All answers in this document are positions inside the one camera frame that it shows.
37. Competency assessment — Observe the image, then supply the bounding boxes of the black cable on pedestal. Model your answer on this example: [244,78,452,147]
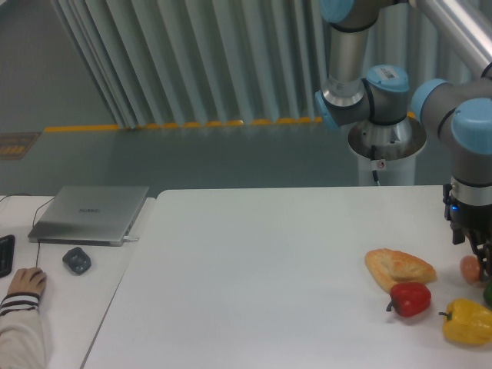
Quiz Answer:
[370,145,382,187]

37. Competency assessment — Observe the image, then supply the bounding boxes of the green pepper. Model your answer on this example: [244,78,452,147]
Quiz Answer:
[483,281,492,308]

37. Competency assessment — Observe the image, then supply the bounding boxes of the brown egg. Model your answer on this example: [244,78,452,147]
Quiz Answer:
[460,255,480,285]

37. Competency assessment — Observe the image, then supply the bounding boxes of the grey folding screen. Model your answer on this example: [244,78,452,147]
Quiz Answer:
[50,0,492,129]

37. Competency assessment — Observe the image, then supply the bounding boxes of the yellow bell pepper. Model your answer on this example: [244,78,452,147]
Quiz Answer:
[438,298,491,346]

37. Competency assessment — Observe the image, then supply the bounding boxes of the flat bread pastry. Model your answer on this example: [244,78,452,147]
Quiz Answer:
[364,248,437,293]

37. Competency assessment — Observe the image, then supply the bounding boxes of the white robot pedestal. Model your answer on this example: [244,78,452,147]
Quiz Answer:
[348,117,427,186]

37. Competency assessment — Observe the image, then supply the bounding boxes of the black keyboard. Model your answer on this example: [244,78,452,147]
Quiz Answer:
[0,234,15,278]

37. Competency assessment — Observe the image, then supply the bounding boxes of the small black plastic gadget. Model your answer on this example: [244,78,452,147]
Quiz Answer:
[62,247,91,275]

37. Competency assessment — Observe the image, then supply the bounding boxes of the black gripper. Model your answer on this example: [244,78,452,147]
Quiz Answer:
[443,177,491,281]

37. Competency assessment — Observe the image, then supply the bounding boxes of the black laptop power cable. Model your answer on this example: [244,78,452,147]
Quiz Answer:
[0,192,56,269]

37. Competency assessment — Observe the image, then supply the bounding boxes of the silver closed laptop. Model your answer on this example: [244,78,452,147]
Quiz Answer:
[28,185,148,247]

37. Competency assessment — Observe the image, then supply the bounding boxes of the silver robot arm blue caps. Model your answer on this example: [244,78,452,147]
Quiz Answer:
[315,1,491,281]

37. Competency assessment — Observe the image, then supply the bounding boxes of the white sleeved forearm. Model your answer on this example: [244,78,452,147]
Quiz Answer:
[1,293,45,368]

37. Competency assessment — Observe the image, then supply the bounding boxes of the red bell pepper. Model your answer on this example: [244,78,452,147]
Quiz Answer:
[386,282,431,317]

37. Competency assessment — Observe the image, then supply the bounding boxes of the person's hand on mouse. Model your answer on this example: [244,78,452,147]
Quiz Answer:
[7,268,47,297]

